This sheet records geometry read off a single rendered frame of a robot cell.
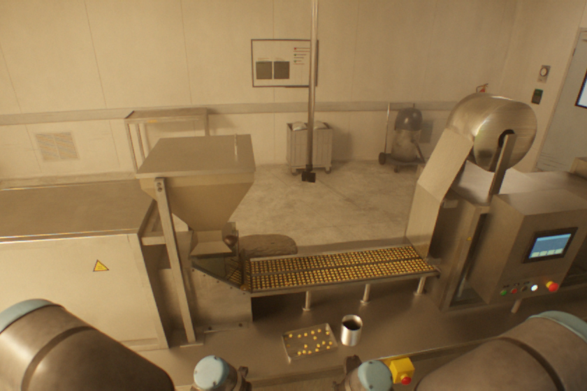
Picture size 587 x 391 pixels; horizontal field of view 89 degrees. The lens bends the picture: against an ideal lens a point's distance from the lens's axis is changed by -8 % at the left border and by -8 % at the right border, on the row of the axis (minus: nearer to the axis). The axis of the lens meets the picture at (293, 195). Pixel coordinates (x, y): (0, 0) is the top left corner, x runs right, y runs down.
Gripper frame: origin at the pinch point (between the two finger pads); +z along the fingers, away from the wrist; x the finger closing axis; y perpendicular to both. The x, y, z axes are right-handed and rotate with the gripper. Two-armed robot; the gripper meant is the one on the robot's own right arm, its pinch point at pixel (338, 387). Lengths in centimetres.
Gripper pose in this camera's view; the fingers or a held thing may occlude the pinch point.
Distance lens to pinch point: 135.0
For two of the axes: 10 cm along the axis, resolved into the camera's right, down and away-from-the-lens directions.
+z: -1.7, 6.3, 7.6
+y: 0.8, 7.7, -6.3
